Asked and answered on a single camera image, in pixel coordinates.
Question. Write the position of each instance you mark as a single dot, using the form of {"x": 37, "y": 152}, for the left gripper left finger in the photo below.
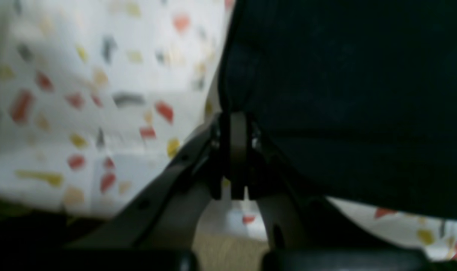
{"x": 165, "y": 214}

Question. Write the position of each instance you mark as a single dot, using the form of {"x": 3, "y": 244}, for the terrazzo pattern tablecloth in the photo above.
{"x": 97, "y": 96}

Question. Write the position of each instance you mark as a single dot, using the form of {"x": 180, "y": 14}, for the black t-shirt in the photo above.
{"x": 359, "y": 95}

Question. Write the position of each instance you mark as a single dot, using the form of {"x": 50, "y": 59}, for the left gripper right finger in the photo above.
{"x": 295, "y": 212}

